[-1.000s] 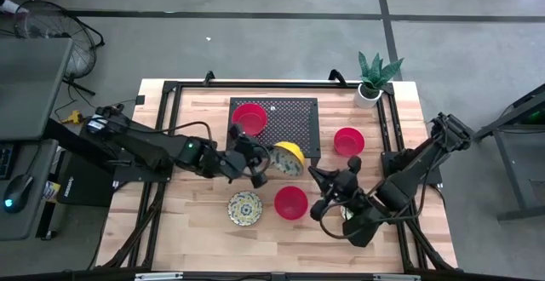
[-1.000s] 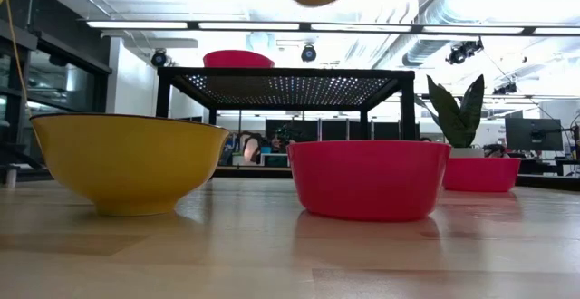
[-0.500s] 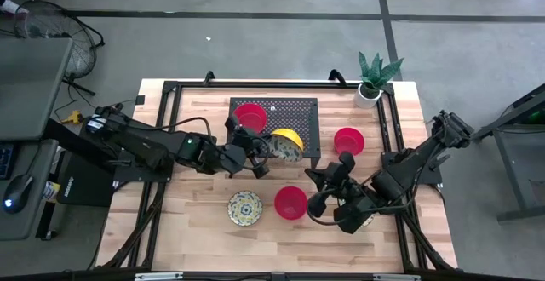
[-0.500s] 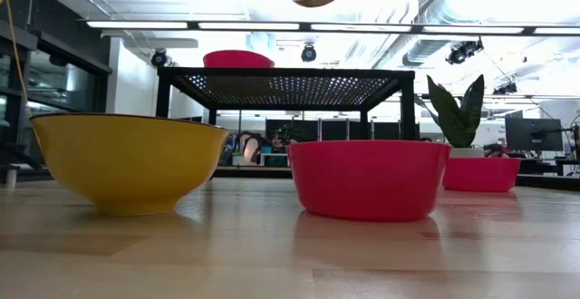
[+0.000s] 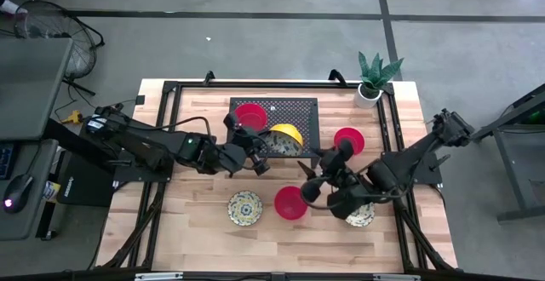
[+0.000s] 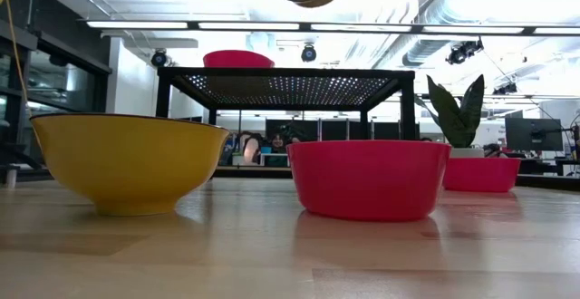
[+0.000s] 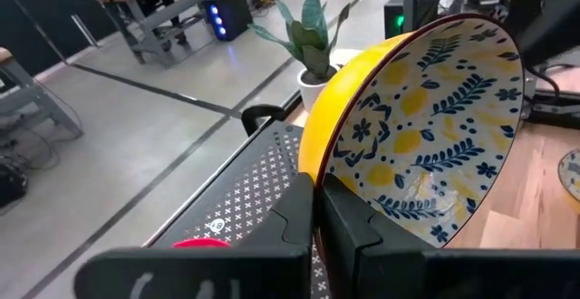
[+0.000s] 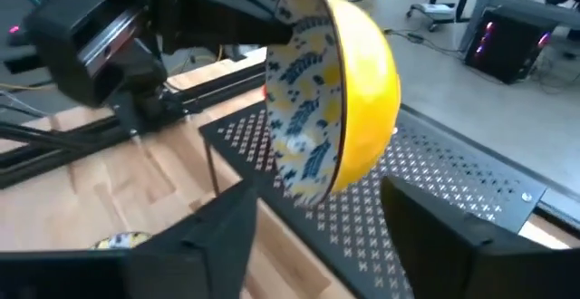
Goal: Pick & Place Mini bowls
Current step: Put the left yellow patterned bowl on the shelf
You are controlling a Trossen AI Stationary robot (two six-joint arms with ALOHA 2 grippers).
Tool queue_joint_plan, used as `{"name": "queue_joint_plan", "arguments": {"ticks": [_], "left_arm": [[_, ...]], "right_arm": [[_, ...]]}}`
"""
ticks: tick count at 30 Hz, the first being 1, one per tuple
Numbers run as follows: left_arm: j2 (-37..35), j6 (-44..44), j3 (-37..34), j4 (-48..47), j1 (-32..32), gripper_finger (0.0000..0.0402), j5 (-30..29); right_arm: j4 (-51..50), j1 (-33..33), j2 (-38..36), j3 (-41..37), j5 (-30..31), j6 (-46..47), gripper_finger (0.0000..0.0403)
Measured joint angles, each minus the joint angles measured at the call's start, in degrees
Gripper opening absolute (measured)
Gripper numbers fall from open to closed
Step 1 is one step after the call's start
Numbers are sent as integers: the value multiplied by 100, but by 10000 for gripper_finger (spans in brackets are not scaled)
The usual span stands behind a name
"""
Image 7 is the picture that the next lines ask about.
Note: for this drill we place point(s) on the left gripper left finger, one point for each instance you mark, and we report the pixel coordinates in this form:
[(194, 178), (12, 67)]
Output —
[(281, 244)]

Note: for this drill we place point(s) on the grey metal bench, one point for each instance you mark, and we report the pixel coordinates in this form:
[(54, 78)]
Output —
[(27, 93)]

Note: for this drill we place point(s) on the snake plant in white pot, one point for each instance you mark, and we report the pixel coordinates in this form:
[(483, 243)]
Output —
[(312, 45)]

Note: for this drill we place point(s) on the black perforated metal rack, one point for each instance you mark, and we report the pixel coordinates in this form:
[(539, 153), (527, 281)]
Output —
[(254, 186)]

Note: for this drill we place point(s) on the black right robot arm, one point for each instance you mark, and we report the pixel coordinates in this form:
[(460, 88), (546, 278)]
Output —
[(557, 22)]

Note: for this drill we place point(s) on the black computer green light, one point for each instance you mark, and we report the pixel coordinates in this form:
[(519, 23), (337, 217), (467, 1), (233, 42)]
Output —
[(395, 20)]

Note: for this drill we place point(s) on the black computer tower blue lights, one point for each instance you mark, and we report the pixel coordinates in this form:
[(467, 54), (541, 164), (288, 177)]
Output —
[(231, 11)]

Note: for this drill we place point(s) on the wooden desk grey legs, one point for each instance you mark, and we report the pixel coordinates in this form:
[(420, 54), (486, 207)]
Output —
[(176, 9)]

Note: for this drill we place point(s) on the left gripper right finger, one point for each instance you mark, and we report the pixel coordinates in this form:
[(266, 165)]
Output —
[(362, 253)]

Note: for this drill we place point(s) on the red plastic bowl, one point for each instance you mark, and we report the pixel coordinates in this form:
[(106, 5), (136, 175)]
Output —
[(201, 244)]

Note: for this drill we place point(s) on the black bag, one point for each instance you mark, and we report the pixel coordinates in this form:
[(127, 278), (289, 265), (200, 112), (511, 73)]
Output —
[(11, 183)]

